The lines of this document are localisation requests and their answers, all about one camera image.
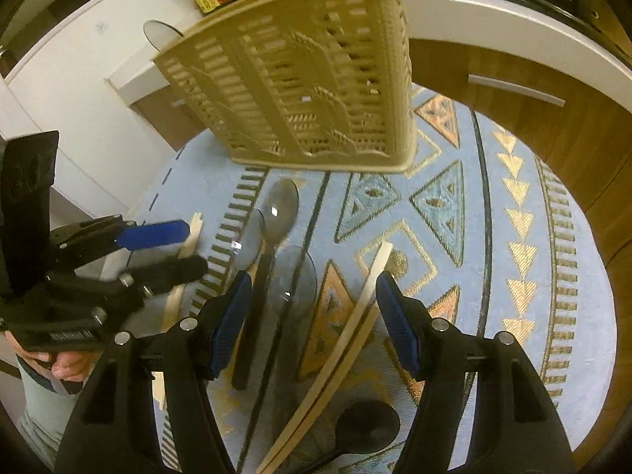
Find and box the person's left hand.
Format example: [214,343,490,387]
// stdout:
[12,343,97,384]

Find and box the white topped wooden kitchen counter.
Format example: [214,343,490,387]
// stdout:
[4,0,632,262]

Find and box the round blue patterned mat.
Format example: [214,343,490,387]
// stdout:
[126,84,619,474]

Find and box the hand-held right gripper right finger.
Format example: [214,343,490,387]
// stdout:
[376,271,576,474]

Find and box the silver cabinet handle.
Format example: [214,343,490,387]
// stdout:
[467,73,566,108]

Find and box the grey spoon with black handle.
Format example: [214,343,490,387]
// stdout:
[267,246,318,461]
[231,178,300,391]

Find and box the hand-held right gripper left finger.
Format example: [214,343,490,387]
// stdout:
[54,271,254,474]

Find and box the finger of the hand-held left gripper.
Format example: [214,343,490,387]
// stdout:
[48,214,191,260]
[47,255,209,327]

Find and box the person's left forearm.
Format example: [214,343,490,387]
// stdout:
[14,355,90,472]

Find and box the small grey translucent spoon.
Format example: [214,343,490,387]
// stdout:
[231,209,267,282]

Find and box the wooden chopstick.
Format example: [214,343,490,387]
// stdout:
[256,246,387,474]
[160,212,205,341]
[267,244,395,474]
[153,216,199,410]

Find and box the beige plastic utensil basket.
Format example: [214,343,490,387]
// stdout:
[152,0,418,175]

